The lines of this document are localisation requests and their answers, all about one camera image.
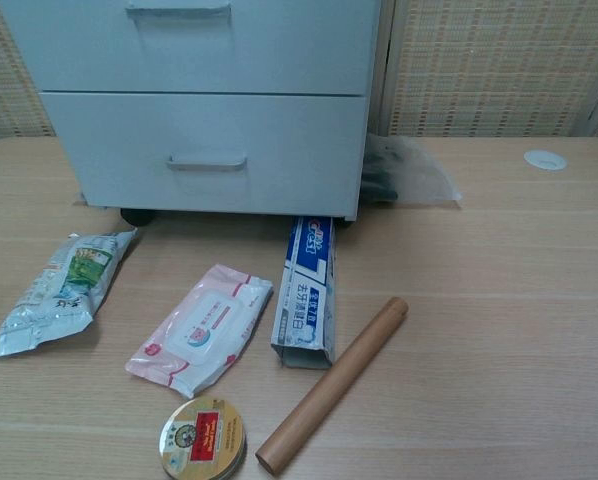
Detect wooden cylinder tube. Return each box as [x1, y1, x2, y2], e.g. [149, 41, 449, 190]
[255, 296, 410, 475]

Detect blue white toothpaste box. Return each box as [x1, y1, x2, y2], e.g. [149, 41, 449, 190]
[270, 215, 339, 371]

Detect clear plastic bag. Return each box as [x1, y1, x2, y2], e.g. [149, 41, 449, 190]
[361, 133, 464, 207]

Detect white drawer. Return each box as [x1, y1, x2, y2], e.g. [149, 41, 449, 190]
[38, 90, 372, 221]
[0, 0, 380, 96]

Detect white middle drawer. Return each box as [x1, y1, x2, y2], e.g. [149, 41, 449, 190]
[0, 0, 380, 96]

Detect white green snack bag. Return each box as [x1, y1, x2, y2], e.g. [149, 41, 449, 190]
[0, 227, 139, 359]

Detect white bottom drawer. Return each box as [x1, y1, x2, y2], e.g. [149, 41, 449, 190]
[38, 90, 372, 221]

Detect pink wet wipes pack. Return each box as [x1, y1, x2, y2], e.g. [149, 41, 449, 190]
[124, 263, 275, 400]

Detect white round cable grommet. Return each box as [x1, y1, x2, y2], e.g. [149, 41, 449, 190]
[523, 148, 568, 173]

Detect round gold red tin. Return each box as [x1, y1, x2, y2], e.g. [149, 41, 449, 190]
[158, 397, 249, 480]

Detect black items inside bag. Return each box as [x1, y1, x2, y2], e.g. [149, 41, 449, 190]
[362, 148, 401, 202]

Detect grey drawer cabinet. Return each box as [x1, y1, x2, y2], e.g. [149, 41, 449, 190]
[0, 0, 383, 224]

